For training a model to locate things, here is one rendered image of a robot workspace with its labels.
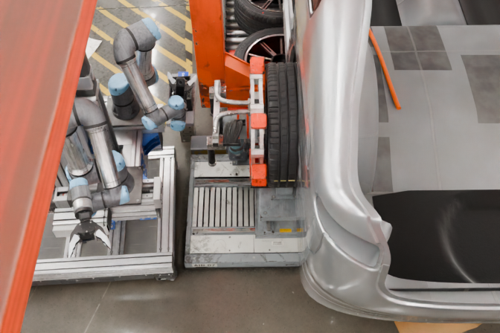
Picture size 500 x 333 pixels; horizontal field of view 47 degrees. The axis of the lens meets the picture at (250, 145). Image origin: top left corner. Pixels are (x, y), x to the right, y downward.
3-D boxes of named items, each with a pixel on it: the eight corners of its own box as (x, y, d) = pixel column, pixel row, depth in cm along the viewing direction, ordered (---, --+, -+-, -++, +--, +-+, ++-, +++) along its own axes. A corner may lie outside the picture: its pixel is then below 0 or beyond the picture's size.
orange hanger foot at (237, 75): (311, 107, 353) (315, 68, 325) (226, 108, 353) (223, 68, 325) (309, 87, 363) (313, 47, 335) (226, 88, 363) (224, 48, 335)
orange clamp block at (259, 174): (265, 171, 289) (266, 186, 284) (251, 171, 289) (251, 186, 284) (266, 163, 284) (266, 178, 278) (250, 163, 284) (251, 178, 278)
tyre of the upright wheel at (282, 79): (310, 36, 299) (302, 123, 349) (265, 36, 299) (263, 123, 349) (321, 128, 256) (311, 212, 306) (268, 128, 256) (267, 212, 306)
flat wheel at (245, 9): (221, 0, 453) (219, -25, 434) (296, -22, 469) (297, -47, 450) (254, 53, 417) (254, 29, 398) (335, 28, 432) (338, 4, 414)
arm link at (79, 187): (90, 184, 243) (85, 173, 236) (94, 206, 237) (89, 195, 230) (71, 189, 241) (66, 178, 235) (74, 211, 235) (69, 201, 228)
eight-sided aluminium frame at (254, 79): (263, 196, 308) (264, 134, 264) (251, 196, 308) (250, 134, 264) (261, 118, 341) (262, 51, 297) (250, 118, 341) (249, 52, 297)
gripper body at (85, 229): (98, 241, 228) (94, 216, 235) (97, 230, 221) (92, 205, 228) (79, 246, 226) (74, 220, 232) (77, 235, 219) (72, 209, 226)
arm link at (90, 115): (100, 91, 243) (130, 198, 253) (74, 97, 241) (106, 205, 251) (100, 92, 232) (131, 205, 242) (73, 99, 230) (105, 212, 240)
